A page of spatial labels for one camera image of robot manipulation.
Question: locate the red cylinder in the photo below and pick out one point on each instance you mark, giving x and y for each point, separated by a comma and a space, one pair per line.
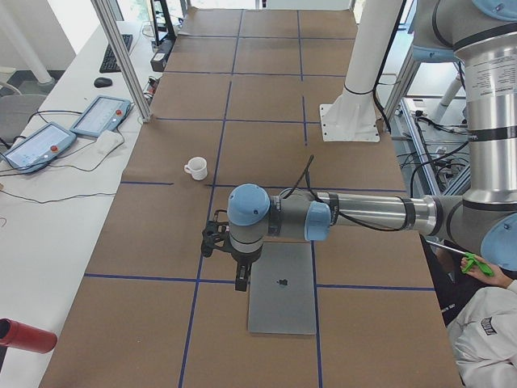
25, 337

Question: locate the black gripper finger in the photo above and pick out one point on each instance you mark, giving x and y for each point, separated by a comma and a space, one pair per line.
245, 276
239, 278

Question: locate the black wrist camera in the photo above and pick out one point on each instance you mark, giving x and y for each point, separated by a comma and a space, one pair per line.
215, 236

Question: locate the black box device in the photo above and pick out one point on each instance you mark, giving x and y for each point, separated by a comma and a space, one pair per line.
160, 58

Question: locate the black computer mouse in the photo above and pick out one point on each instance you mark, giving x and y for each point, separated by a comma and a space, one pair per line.
101, 82

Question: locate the near blue teach pendant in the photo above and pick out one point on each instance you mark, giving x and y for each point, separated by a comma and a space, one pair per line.
39, 149

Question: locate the white pedestal column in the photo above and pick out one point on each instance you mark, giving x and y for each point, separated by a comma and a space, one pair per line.
352, 116

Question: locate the blue teach pendant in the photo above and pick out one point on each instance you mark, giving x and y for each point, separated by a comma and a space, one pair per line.
105, 113
39, 149

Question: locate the green handled tool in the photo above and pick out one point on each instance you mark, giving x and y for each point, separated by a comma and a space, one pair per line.
472, 261

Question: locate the person in white jacket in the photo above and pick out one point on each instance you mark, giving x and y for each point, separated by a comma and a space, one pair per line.
479, 313

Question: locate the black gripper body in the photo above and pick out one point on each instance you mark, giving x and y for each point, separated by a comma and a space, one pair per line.
243, 259

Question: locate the white folded cloth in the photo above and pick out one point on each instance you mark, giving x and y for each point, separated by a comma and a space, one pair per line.
107, 142

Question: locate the far blue teach pendant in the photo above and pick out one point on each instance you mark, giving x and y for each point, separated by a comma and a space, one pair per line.
105, 113

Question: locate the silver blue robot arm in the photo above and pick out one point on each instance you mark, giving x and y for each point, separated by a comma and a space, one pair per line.
480, 34

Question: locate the aluminium frame post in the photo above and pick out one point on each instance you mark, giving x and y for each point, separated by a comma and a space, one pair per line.
108, 22

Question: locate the white ceramic cup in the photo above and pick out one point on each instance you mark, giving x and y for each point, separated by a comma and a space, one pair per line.
197, 168

